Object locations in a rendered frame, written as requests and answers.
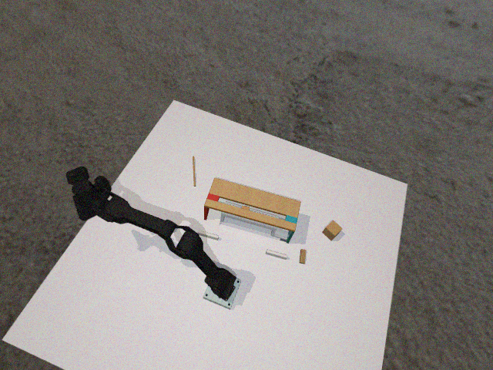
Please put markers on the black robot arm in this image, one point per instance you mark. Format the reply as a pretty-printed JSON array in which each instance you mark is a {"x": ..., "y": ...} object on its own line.
[{"x": 190, "y": 246}]

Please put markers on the tan cardboard box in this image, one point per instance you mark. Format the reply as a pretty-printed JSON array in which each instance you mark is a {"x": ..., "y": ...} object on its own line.
[{"x": 332, "y": 230}]

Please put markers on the small brown rectangular block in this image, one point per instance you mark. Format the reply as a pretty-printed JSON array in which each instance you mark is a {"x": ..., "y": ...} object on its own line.
[{"x": 302, "y": 256}]

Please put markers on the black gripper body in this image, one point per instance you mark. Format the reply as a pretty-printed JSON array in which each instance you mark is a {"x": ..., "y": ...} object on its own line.
[{"x": 74, "y": 176}]

